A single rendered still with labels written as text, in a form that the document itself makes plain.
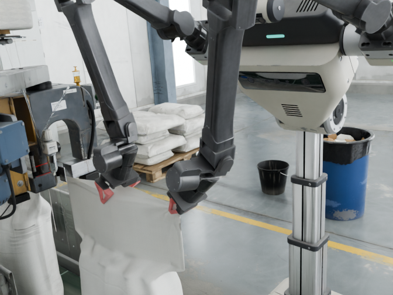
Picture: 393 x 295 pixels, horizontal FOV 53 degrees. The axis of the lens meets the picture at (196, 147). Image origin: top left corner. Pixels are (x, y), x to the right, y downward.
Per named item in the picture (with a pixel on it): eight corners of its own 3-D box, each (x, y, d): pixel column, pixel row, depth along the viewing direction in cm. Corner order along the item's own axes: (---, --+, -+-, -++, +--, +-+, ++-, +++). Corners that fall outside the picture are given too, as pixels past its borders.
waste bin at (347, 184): (378, 204, 332) (383, 129, 313) (358, 230, 294) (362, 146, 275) (321, 193, 361) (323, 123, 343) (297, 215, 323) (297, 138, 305)
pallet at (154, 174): (217, 152, 505) (216, 141, 501) (153, 183, 415) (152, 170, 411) (168, 145, 554) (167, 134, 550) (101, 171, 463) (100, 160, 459)
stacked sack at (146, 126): (188, 124, 447) (188, 112, 443) (146, 139, 398) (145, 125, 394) (161, 122, 473) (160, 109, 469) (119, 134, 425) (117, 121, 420)
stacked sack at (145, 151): (189, 145, 455) (188, 133, 451) (149, 162, 405) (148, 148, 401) (161, 141, 480) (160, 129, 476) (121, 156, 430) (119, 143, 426)
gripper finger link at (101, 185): (89, 198, 120) (95, 175, 114) (107, 189, 125) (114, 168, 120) (103, 212, 117) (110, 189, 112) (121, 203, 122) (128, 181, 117)
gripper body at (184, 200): (164, 194, 100) (178, 178, 95) (190, 180, 107) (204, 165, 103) (179, 215, 99) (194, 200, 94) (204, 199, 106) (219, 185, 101)
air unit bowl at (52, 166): (60, 171, 132) (57, 153, 131) (52, 174, 130) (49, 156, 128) (55, 170, 134) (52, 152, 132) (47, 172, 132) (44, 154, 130)
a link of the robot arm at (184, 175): (236, 158, 91) (216, 137, 96) (197, 160, 83) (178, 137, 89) (216, 198, 96) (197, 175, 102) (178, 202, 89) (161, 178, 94)
